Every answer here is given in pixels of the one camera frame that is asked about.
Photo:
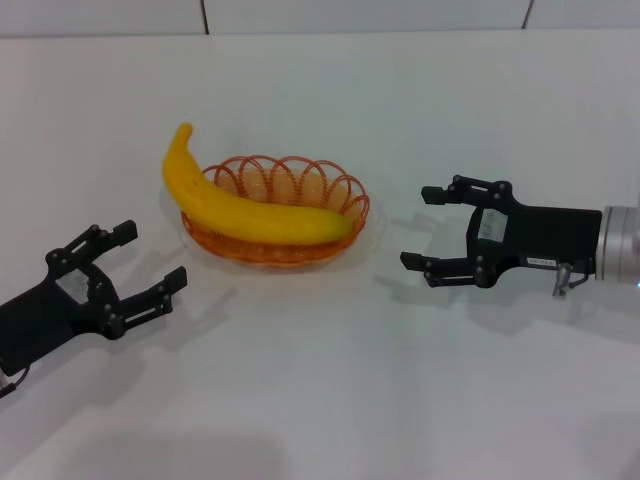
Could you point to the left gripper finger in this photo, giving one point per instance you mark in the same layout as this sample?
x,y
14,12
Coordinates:
x,y
150,305
95,242

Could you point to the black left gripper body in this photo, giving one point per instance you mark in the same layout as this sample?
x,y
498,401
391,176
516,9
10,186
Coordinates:
x,y
45,320

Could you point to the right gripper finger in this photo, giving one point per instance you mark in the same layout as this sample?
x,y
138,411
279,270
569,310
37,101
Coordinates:
x,y
492,192
455,272

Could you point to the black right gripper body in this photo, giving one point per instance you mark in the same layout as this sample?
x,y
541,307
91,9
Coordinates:
x,y
545,235

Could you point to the yellow banana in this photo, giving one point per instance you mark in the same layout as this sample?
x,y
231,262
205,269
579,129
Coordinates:
x,y
240,215

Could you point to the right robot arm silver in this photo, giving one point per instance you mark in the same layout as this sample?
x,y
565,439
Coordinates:
x,y
620,245

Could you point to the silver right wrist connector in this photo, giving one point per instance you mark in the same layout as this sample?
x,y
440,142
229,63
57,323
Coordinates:
x,y
560,280

